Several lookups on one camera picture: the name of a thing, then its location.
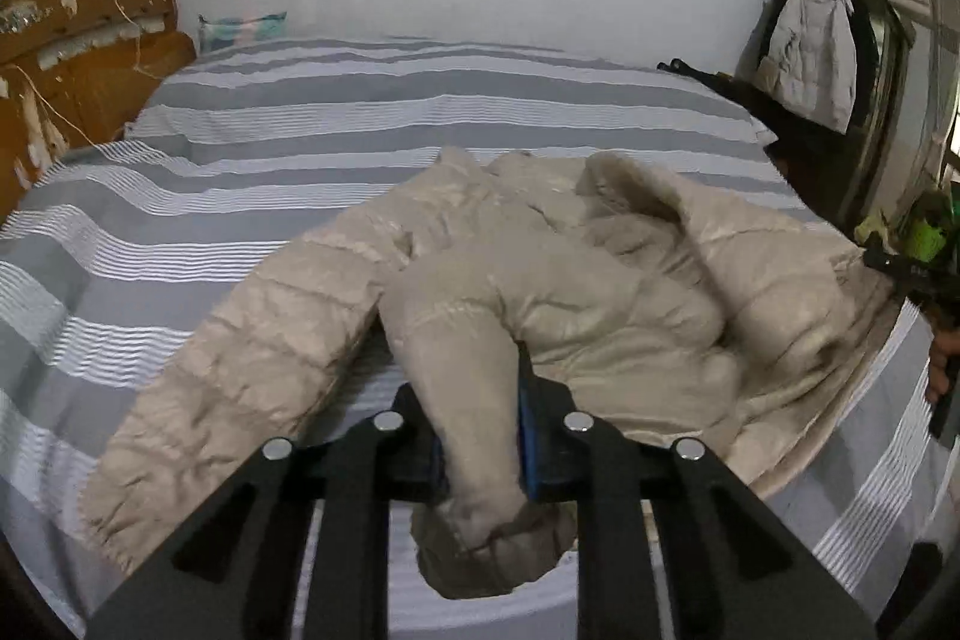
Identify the beige puffer jacket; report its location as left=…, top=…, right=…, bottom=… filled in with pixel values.
left=80, top=148, right=898, bottom=599

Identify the person's right hand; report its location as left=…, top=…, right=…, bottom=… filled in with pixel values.
left=926, top=330, right=960, bottom=404

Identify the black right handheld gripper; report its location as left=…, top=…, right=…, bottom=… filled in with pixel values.
left=854, top=190, right=958, bottom=330

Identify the dark wooden wardrobe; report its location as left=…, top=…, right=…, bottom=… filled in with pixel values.
left=732, top=0, right=910, bottom=232

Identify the grey white striped bedspread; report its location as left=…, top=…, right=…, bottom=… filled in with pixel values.
left=2, top=39, right=950, bottom=638

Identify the white hanging puffer coat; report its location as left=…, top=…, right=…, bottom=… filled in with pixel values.
left=754, top=0, right=857, bottom=135

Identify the brown wooden headboard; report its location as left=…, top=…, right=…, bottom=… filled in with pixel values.
left=0, top=0, right=197, bottom=214

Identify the teal pink striped pillow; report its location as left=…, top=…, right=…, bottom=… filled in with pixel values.
left=199, top=11, right=286, bottom=53

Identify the white charging cable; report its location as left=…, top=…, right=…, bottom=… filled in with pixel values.
left=3, top=0, right=163, bottom=155

